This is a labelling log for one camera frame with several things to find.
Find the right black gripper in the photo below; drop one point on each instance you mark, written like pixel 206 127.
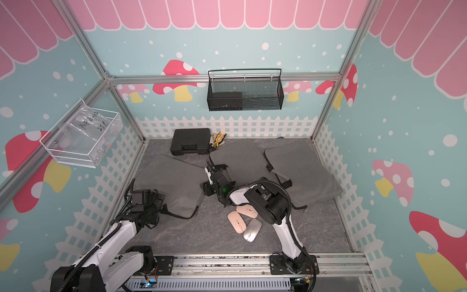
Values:
pixel 206 185

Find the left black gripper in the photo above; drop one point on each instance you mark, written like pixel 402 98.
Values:
pixel 158 202

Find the grey laptop bag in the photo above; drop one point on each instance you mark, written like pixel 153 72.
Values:
pixel 301 174
pixel 248 164
pixel 180 183

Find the pink mouse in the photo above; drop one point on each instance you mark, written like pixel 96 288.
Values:
pixel 237 222
pixel 247 210

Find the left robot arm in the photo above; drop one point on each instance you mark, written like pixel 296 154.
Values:
pixel 100 269

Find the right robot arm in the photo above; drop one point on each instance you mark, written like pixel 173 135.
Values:
pixel 273 204

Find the silver mouse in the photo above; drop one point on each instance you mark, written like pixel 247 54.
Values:
pixel 252 230

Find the clear plastic bag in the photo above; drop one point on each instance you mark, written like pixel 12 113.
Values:
pixel 88 134

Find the yellow black pliers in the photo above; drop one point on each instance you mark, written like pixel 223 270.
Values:
pixel 217 139

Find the black plastic tool case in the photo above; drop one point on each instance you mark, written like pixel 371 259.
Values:
pixel 193 140

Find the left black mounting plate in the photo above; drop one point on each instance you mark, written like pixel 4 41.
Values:
pixel 160 266

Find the black mounting plate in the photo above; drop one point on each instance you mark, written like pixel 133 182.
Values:
pixel 160 266
pixel 280 264

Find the black box in basket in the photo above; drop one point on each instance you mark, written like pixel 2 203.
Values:
pixel 225 101

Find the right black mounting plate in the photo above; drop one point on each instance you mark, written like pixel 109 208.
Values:
pixel 280 264

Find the black wire mesh basket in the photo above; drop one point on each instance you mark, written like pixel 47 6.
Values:
pixel 261 88

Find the white wire basket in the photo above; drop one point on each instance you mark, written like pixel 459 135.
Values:
pixel 46 142

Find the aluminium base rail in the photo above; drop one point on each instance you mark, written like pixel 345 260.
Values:
pixel 237 264

